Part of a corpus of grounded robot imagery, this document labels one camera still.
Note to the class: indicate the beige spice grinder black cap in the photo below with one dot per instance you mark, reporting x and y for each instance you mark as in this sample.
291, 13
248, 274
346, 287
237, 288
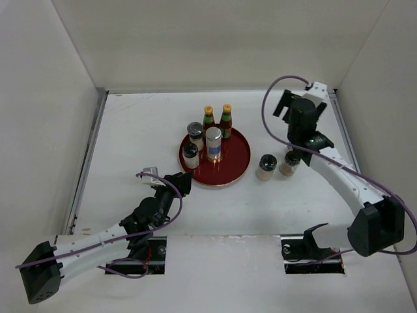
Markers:
266, 167

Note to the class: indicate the brown spice grinder black cap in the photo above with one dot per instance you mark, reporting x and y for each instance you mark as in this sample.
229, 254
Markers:
289, 164

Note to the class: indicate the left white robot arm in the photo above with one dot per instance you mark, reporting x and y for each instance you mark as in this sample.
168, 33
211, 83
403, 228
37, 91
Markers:
48, 266

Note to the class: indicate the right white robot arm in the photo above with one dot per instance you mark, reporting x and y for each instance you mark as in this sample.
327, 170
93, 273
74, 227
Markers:
379, 219

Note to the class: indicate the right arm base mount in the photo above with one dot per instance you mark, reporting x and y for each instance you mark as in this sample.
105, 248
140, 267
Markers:
302, 256

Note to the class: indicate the white salt grinder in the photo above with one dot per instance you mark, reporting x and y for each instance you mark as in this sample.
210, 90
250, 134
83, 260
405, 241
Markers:
190, 154
195, 133

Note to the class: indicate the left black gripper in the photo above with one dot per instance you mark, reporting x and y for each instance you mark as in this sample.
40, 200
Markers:
182, 180

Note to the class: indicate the silver lid white beads jar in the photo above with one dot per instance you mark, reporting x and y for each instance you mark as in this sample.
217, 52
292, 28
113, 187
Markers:
213, 139

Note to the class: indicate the red round tray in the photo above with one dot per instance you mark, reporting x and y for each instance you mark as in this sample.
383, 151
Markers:
235, 159

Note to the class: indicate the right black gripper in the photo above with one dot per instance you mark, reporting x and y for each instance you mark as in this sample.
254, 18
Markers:
285, 101

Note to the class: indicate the ketchup bottle yellow cap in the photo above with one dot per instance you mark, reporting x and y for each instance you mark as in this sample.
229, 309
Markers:
225, 124
208, 120

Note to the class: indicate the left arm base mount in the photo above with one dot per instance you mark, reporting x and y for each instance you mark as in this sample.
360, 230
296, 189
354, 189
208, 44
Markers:
150, 259

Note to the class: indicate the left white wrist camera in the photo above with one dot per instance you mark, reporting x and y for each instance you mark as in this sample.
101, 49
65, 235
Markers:
150, 176

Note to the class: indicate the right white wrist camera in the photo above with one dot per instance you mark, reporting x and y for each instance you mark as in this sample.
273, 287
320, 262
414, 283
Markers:
316, 93

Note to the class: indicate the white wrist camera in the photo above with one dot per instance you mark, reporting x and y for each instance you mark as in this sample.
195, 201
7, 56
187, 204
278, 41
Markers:
316, 93
150, 176

